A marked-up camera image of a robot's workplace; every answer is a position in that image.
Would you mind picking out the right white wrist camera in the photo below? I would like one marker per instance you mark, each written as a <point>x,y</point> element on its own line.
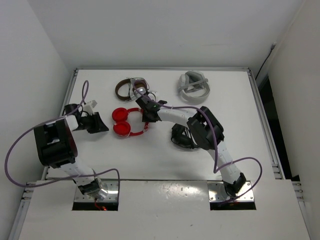
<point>153,95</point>

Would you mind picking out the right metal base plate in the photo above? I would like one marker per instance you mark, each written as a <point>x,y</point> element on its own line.
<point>218,194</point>

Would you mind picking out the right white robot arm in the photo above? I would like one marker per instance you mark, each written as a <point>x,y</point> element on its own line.
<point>207,132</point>

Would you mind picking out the red headphones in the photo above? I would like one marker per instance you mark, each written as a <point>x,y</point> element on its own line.
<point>123,128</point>

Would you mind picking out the metal base plate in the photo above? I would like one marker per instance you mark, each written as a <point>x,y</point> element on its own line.
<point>109,194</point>
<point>218,194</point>

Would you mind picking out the white grey headphones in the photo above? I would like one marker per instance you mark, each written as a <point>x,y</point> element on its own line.
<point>193,86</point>

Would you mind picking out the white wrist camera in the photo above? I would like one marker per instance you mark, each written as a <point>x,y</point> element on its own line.
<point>89,107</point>
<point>153,95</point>

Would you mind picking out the brown silver headphones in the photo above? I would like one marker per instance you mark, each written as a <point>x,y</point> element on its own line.
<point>133,84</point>

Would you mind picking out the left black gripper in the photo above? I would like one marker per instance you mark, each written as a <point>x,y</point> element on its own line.
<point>98,125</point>

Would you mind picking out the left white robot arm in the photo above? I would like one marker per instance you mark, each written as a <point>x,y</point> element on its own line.
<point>56,148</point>

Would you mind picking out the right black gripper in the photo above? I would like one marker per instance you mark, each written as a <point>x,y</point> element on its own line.
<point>146,118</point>

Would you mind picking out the black headphones with cable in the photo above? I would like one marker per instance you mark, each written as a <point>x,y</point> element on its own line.
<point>182,137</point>

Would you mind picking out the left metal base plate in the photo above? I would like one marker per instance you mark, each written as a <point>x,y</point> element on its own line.
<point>109,194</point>

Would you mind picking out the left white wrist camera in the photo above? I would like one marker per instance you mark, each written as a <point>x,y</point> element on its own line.
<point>89,107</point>

